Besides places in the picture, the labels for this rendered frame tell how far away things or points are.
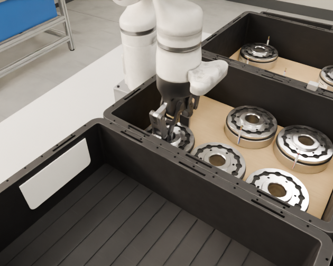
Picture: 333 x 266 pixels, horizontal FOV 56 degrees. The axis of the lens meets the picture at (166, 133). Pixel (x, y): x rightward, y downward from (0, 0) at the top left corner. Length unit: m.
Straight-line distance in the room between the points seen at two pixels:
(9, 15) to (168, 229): 2.11
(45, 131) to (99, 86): 0.25
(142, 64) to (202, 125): 0.25
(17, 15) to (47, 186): 2.03
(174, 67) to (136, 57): 0.34
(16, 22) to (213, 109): 1.95
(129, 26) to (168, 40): 0.32
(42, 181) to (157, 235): 0.19
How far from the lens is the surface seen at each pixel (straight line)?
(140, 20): 0.79
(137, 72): 0.84
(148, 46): 0.81
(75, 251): 0.51
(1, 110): 2.33
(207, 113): 0.71
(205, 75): 0.49
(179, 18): 0.46
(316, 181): 0.63
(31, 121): 0.97
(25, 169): 0.49
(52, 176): 0.52
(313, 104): 0.67
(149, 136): 0.50
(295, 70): 0.92
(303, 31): 0.94
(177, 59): 0.49
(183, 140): 0.59
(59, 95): 1.04
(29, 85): 2.51
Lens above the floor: 1.27
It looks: 42 degrees down
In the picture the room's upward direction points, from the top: straight up
